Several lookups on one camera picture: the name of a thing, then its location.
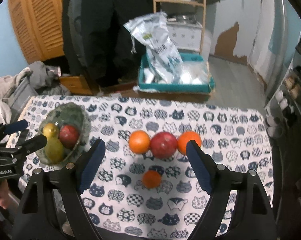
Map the small orange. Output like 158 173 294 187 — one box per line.
142 170 162 189

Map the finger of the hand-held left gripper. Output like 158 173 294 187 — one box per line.
0 119 29 145
5 134 48 159

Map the black hooded coat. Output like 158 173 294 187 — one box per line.
83 0 156 87

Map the red apple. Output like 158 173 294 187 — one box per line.
150 132 178 158
59 125 80 148

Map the white packet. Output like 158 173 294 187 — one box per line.
143 67 156 83

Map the yellow green mango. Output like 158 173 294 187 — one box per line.
43 123 59 140

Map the white printed rice bag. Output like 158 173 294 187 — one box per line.
124 11 183 84

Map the white patterned storage box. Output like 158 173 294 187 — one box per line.
167 21 203 53

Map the black grey jacket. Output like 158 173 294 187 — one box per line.
62 0 91 75

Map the wooden louvered wardrobe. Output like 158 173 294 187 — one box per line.
7 0 66 64

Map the person's left hand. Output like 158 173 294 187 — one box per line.
0 180 10 210

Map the clear plastic bag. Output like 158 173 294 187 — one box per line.
177 62 210 85

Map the yellow-green pear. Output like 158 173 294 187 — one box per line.
44 137 64 164

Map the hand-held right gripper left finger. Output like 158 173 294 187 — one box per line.
13 139 106 240

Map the teal cardboard box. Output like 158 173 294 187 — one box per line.
133 52 215 95

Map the wooden shelf rack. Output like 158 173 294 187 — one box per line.
153 0 207 55

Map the dark grey garment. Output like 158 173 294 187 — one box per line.
15 61 71 96

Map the dark cloth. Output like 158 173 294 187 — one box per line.
271 130 301 240

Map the grey fabric bag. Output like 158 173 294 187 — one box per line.
9 80 38 117

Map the silver vertical pipe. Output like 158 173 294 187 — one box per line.
264 0 295 100

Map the large orange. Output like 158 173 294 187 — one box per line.
129 130 151 154
177 131 202 155

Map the steel pot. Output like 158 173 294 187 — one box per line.
174 15 197 23

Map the white door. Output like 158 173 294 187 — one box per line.
248 0 278 80

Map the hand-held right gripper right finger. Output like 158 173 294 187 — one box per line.
186 141 276 240

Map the green glass bowl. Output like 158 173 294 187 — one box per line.
35 102 90 166

